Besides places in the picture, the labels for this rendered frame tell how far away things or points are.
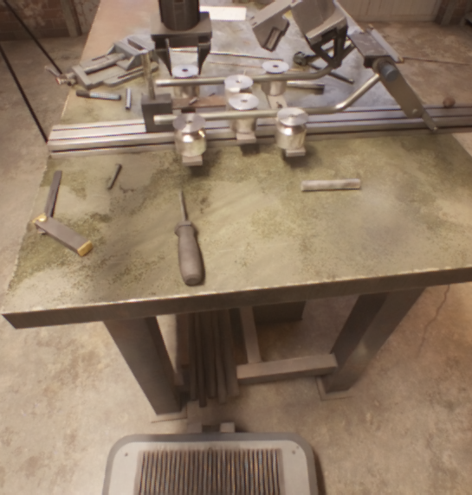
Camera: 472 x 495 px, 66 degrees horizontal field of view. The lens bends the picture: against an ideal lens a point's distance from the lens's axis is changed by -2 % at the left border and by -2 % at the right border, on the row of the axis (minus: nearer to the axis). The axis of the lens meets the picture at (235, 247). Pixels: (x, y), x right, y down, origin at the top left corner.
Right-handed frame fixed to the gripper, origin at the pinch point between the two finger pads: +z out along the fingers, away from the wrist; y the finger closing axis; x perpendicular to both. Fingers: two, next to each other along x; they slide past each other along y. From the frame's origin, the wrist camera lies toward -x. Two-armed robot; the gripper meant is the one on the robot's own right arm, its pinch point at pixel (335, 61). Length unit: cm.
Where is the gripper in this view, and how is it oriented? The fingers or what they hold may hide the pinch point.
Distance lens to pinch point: 77.1
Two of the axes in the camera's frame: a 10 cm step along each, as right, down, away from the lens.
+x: 8.6, -3.9, -3.1
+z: 4.9, 5.0, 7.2
